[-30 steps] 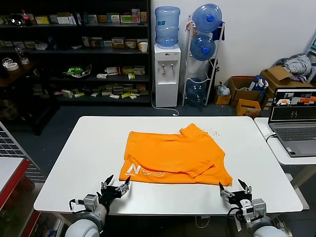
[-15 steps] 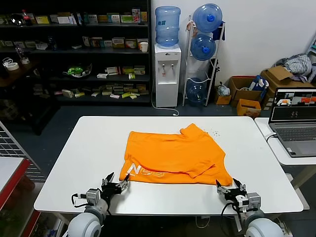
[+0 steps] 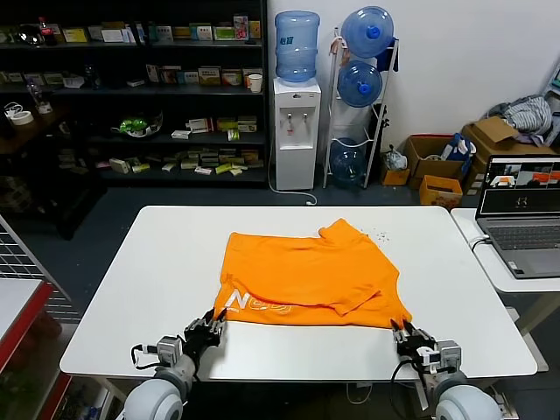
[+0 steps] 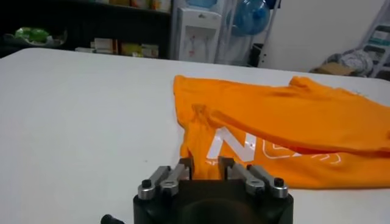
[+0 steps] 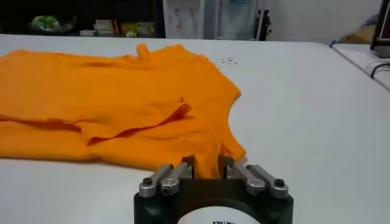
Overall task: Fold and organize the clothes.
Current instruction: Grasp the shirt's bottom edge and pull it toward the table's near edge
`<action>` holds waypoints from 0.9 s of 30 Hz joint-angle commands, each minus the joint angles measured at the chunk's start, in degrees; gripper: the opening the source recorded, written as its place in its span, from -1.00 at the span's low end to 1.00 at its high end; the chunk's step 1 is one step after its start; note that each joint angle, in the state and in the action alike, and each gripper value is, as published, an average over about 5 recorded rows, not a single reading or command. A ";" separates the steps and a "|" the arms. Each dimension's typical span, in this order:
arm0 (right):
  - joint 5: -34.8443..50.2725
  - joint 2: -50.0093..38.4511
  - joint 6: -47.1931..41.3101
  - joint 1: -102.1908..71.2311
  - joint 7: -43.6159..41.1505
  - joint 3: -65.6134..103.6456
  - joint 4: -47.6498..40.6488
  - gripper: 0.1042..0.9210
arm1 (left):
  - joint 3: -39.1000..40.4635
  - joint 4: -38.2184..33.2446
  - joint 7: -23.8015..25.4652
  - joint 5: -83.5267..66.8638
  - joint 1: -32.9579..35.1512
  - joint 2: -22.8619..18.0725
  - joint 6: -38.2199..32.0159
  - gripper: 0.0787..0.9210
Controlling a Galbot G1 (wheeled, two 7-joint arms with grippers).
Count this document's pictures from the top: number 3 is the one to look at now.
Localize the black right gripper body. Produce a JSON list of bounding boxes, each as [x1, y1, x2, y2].
[[395, 330, 439, 365]]

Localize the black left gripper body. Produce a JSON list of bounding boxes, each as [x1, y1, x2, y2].
[[182, 318, 225, 351]]

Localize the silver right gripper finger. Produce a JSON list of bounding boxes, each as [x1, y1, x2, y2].
[[401, 319, 424, 343], [388, 318, 406, 346]]

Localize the orange t-shirt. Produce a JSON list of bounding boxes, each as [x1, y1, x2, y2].
[[213, 218, 415, 329]]

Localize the grey clothes pile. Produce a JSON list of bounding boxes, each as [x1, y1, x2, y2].
[[486, 94, 554, 146]]

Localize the scattered grey crumbs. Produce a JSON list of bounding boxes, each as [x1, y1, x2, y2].
[[359, 226, 391, 244]]

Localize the white side table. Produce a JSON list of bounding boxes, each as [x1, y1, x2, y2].
[[450, 207, 560, 295]]

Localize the white side table leg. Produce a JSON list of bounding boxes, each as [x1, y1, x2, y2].
[[502, 291, 550, 374]]

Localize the orange cardboard box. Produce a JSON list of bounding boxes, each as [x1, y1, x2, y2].
[[418, 174, 464, 209]]

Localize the grey laptop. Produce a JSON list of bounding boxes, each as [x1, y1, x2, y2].
[[475, 153, 560, 280]]

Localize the small orange box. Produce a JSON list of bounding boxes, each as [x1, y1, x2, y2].
[[380, 164, 411, 187]]

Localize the red-rimmed cardboard box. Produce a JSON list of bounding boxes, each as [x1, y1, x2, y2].
[[403, 134, 466, 191]]

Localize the white plastic bag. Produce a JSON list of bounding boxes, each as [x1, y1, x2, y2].
[[383, 145, 409, 172]]

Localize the blue water jug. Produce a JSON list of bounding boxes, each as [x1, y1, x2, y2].
[[336, 59, 384, 109], [328, 137, 368, 190], [340, 5, 396, 60]]

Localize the red-framed white table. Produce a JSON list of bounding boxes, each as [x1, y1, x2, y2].
[[0, 276, 74, 420]]

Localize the blue and white package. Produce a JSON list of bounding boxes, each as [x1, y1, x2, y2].
[[440, 131, 478, 164]]

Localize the black tripod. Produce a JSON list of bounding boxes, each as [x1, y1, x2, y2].
[[369, 103, 391, 186]]

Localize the white water dispenser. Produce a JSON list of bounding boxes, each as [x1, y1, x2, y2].
[[273, 77, 322, 192]]

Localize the bowl of green items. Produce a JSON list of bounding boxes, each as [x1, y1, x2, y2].
[[110, 110, 165, 141]]

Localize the large brown cardboard box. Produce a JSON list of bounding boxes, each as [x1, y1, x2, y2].
[[461, 115, 560, 196]]

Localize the black shelf unit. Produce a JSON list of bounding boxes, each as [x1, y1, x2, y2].
[[0, 0, 270, 190]]

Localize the dark wooden desk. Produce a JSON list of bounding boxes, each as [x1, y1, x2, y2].
[[0, 104, 109, 242]]

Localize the dark blue bottle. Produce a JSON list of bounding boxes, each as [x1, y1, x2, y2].
[[83, 64, 102, 91]]

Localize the dark blue hanging cloth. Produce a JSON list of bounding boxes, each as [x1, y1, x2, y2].
[[374, 38, 401, 74]]

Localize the clear plastic bottle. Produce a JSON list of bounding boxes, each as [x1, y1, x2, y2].
[[25, 80, 53, 116]]

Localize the labelled blue water bottle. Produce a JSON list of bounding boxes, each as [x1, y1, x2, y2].
[[274, 10, 321, 87]]

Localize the pink hanging cloth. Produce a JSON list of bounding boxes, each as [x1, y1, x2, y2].
[[328, 36, 352, 63]]

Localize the pink colourful box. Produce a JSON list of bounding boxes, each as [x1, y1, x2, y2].
[[232, 15, 250, 42]]

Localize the cola bottle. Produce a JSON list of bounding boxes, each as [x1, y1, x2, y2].
[[38, 17, 59, 47]]

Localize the dark glass bowl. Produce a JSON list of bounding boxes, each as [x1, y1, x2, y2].
[[14, 23, 43, 46]]

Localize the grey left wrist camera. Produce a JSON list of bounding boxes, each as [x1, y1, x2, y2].
[[155, 334, 186, 367]]

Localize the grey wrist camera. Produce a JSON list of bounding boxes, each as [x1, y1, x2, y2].
[[155, 334, 186, 367], [437, 339, 464, 374]]

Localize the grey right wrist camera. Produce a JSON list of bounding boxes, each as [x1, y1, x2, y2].
[[437, 339, 464, 374]]

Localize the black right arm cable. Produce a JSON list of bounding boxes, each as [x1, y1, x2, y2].
[[389, 356, 428, 412]]

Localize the black left camera cable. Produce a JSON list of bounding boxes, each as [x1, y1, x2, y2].
[[129, 343, 161, 373]]

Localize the white cable under table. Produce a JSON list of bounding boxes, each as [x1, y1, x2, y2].
[[346, 381, 375, 406]]

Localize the white dispenser power cable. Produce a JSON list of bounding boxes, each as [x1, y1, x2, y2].
[[267, 143, 319, 207]]

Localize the white wire grid panel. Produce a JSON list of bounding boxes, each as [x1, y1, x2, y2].
[[0, 213, 82, 326]]

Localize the white wire jug rack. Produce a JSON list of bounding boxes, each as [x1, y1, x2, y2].
[[322, 26, 401, 190]]

